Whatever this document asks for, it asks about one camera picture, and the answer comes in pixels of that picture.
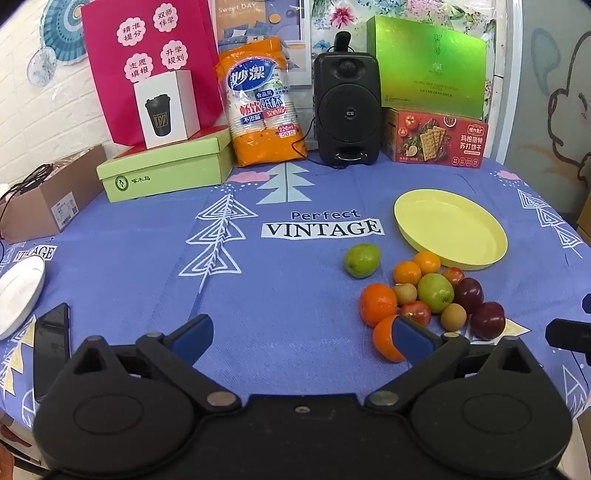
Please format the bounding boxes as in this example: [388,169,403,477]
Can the tan longan fruit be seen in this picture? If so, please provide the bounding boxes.
[440,303,468,332]
[393,283,418,306]

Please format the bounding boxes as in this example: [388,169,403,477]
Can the small red apple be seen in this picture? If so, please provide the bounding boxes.
[400,300,432,327]

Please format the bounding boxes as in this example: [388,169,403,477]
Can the large orange with stem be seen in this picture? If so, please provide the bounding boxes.
[372,315,406,363]

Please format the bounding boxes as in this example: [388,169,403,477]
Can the green apple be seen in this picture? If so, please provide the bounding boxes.
[417,273,455,314]

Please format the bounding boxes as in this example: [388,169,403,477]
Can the dark red plum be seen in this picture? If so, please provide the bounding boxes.
[454,277,484,315]
[470,302,506,341]

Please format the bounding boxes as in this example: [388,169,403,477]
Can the large orange mandarin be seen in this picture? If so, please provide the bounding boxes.
[359,283,398,328]

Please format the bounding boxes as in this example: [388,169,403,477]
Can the red-green small apple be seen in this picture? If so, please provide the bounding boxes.
[443,267,465,288]

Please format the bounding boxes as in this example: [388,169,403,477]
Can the small orange tangerine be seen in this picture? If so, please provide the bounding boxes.
[393,261,423,285]

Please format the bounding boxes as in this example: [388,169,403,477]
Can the small yellow-orange tangerine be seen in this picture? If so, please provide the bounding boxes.
[413,251,441,275]

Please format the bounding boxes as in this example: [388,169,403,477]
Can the black smartphone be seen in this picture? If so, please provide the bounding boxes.
[33,303,70,403]

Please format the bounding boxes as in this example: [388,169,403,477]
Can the yellow plastic plate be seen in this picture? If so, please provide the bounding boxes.
[393,189,508,271]

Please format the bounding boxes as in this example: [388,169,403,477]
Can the white plate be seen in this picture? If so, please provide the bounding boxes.
[0,256,46,340]

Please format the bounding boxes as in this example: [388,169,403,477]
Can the green shoe box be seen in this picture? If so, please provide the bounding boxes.
[96,126,235,203]

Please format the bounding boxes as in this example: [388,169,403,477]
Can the brown cardboard box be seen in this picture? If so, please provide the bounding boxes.
[1,145,106,244]

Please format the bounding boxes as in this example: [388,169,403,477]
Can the red cracker box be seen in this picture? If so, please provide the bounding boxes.
[382,107,488,169]

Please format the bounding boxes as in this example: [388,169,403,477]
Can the orange paper cup package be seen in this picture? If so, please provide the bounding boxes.
[215,37,308,167]

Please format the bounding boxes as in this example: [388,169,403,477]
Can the white coffee cup box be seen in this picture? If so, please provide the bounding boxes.
[134,70,200,149]

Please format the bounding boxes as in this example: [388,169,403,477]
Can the black speaker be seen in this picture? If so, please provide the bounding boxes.
[314,30,382,168]

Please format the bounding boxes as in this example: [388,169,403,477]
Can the large green gift box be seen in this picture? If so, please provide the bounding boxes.
[366,16,487,119]

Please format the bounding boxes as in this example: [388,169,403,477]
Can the magenta paper bag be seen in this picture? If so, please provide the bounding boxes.
[81,0,222,146]

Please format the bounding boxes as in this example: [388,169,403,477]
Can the blue poster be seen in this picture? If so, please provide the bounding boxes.
[209,0,312,87]

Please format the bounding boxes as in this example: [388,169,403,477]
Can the blue paper fan decoration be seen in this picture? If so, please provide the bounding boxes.
[40,0,90,64]

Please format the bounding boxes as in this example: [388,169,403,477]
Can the black speaker cable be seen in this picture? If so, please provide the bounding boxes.
[289,117,352,170]

